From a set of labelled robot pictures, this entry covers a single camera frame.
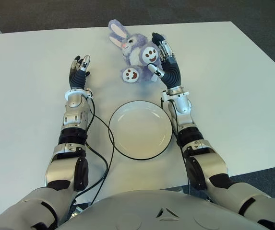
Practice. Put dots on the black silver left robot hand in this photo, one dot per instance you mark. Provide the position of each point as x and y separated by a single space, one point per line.
77 77

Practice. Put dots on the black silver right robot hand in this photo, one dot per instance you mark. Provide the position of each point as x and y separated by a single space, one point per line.
173 75

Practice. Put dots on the purple plush bunny doll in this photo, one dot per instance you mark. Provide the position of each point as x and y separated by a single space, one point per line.
135 54

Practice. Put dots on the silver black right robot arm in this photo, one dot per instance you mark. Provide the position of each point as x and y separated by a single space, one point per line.
214 163

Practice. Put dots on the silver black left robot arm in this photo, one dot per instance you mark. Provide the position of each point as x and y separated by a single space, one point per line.
60 167

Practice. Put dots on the white plate with black rim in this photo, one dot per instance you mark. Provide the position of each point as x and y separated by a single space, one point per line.
140 130

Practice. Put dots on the grey robot torso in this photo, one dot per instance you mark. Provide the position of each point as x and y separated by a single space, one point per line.
151 210

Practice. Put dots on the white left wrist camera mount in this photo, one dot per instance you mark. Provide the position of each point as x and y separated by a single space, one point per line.
68 94

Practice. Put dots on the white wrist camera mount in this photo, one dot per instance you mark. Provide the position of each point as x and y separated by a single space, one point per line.
185 93
68 94

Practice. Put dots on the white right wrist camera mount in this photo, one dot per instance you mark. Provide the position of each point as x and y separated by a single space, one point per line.
185 93

